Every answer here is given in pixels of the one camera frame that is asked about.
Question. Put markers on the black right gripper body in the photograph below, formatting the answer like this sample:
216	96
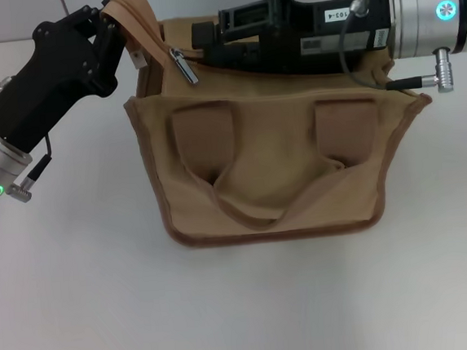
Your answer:
327	31

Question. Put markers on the khaki canvas food bag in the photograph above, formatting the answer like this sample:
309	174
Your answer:
274	171

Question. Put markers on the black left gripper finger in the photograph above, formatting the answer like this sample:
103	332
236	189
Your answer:
111	50
100	4

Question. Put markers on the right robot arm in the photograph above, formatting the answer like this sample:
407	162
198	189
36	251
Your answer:
424	15

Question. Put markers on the silver metal zipper pull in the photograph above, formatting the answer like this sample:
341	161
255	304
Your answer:
185	68

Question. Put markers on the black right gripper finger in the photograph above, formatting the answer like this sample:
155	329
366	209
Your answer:
239	55
205	34

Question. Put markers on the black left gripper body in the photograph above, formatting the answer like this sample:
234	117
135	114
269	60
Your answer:
53	76

